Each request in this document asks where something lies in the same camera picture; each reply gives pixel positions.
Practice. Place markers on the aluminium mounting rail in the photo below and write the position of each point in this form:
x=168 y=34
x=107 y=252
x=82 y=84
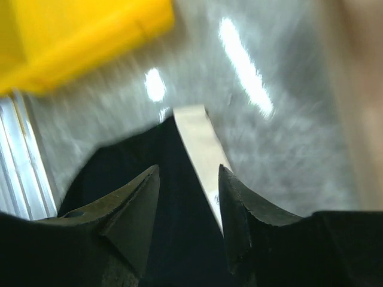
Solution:
x=27 y=188

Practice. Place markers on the black underwear beige waistband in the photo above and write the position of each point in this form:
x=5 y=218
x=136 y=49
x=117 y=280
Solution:
x=187 y=246

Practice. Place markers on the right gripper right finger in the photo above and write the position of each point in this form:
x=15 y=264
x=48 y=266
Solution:
x=268 y=246

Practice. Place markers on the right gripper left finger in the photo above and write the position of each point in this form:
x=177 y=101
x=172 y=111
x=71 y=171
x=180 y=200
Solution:
x=104 y=243

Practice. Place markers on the yellow plastic tray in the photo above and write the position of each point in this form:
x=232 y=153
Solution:
x=45 y=44

